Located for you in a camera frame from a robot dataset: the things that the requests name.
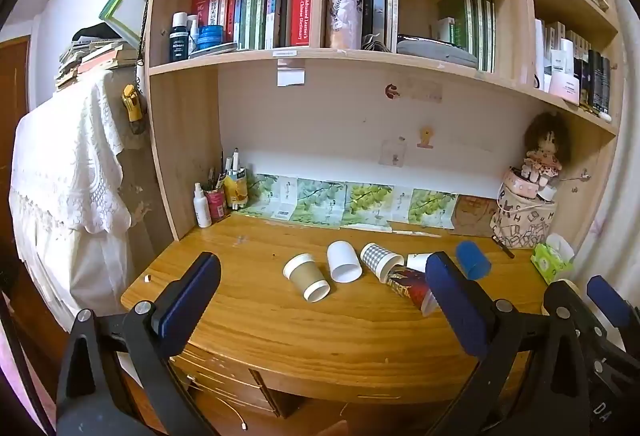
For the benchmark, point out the white paper label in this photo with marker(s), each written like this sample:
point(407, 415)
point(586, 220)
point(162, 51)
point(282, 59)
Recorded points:
point(290, 73)

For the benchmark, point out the curly haired doll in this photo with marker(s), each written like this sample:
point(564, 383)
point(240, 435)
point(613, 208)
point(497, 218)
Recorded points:
point(545, 140)

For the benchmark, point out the dark blue bottle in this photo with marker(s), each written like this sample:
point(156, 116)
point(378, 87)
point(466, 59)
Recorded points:
point(178, 40)

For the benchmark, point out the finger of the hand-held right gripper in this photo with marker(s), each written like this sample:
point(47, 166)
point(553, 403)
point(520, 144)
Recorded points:
point(608, 302)

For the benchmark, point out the red thick dictionary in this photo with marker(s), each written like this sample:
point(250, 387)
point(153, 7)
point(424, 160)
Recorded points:
point(301, 10)

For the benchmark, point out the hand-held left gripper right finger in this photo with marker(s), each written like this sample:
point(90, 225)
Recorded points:
point(460, 306)

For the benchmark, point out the white cosmetic box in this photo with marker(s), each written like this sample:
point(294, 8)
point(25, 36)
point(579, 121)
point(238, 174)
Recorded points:
point(565, 88)

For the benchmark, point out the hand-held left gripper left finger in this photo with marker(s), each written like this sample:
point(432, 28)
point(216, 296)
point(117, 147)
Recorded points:
point(190, 306)

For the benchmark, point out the floral printed tube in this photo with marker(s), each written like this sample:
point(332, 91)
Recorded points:
point(344, 8)

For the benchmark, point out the brown wooden door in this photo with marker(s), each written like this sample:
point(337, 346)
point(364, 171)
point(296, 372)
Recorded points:
point(12, 115)

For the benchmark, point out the red round sticker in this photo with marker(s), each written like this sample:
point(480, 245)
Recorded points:
point(392, 90)

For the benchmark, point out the wooden bookshelf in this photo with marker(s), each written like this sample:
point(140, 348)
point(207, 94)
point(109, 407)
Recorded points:
point(185, 115)

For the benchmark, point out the checkered paper cup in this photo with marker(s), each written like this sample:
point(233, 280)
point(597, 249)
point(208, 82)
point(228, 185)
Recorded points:
point(377, 258)

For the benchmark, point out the row of cosmetic bottles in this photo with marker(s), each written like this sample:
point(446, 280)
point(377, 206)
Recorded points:
point(595, 75)

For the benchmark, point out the white spray bottle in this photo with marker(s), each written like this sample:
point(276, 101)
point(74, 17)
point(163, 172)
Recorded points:
point(202, 211)

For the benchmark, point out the yellow figure sticker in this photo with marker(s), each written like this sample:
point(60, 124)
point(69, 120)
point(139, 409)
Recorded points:
point(425, 137)

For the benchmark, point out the black pen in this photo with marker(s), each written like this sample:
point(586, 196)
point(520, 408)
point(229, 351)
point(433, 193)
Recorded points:
point(504, 247)

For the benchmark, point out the small white paper cup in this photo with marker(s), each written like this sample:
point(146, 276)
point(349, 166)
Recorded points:
point(417, 262)

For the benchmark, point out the brown printed card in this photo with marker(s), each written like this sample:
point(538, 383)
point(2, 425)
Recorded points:
point(475, 216)

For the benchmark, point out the wooden desk drawer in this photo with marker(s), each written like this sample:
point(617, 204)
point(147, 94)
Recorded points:
point(225, 378)

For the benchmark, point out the row of dark books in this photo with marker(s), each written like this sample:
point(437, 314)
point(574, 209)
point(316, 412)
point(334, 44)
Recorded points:
point(380, 10)

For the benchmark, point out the row of upright books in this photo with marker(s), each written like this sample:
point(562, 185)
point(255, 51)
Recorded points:
point(250, 13)

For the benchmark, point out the letter printed fabric basket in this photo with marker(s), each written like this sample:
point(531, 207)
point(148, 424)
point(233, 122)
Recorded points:
point(520, 223)

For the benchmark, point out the brown paper cup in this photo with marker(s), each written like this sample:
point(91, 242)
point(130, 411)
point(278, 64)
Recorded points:
point(305, 277)

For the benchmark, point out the set of green books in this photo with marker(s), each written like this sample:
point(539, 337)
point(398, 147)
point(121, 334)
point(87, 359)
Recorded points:
point(470, 25)

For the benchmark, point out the plain white paper cup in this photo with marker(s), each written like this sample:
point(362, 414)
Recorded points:
point(343, 261)

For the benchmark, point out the grey pouch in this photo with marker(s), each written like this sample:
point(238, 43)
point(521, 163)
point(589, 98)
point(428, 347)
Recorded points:
point(435, 53)

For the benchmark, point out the stack of old books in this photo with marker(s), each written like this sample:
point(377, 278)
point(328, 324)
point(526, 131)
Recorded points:
point(92, 58)

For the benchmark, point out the green tissue pack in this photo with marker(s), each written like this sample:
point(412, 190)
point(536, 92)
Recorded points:
point(547, 261)

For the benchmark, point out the small white bottle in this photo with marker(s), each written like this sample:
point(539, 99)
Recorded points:
point(193, 35)

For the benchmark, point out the red pen can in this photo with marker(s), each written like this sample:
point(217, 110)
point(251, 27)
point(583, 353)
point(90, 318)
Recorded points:
point(216, 206)

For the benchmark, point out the blue jar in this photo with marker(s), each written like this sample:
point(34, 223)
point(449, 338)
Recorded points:
point(209, 37)

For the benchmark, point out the yellow pen can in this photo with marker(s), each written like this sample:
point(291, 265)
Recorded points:
point(236, 191)

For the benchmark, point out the row of green printed sheets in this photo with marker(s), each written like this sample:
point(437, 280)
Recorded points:
point(350, 203)

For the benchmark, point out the blue paper cup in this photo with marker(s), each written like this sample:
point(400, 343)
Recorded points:
point(472, 260)

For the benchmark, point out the yellow hanging toy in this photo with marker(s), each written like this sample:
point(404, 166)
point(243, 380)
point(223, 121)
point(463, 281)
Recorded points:
point(131, 101)

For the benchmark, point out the round flat tin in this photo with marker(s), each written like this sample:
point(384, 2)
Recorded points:
point(215, 49)

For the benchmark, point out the white lace cloth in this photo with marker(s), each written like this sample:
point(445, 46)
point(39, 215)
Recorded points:
point(65, 165)

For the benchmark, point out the clear wall hook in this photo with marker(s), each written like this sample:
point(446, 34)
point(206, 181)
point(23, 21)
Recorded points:
point(393, 151)

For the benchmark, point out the pink white round tin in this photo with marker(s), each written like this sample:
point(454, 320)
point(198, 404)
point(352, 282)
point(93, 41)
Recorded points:
point(520, 183)

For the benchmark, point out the red patterned paper cup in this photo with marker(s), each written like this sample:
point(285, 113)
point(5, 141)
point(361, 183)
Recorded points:
point(412, 285)

